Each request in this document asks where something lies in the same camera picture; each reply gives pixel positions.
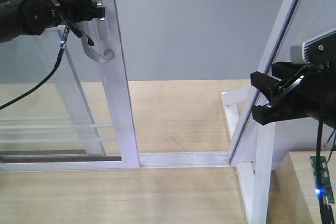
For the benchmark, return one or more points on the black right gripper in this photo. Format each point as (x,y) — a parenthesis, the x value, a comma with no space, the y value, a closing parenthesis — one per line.
(304,99)

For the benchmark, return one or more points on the grey curved door handle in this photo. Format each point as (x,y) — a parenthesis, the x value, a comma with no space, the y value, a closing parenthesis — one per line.
(97,29)

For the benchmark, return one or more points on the white framed sliding glass door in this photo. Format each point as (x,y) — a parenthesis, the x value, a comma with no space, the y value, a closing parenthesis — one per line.
(117,92)

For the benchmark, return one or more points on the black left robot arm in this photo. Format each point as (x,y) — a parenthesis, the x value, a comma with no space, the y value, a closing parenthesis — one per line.
(32,17)

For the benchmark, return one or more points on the white fixed glass door panel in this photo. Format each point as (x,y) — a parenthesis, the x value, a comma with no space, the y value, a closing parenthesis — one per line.
(66,112)

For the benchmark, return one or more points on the white wooden support brace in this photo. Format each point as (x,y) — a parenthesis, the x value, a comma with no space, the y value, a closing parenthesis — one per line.
(250,151)

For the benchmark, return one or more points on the green circuit board blue LED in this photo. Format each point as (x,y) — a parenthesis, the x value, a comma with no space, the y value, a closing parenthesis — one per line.
(64,37)

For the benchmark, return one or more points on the light wooden side table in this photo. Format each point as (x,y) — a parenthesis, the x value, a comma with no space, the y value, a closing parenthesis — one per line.
(292,197)

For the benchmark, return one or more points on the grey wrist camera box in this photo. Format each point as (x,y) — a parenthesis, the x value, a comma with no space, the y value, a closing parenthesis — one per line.
(316,51)

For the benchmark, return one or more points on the white outer door frame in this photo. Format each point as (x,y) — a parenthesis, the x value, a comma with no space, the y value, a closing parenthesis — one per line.
(220,159)

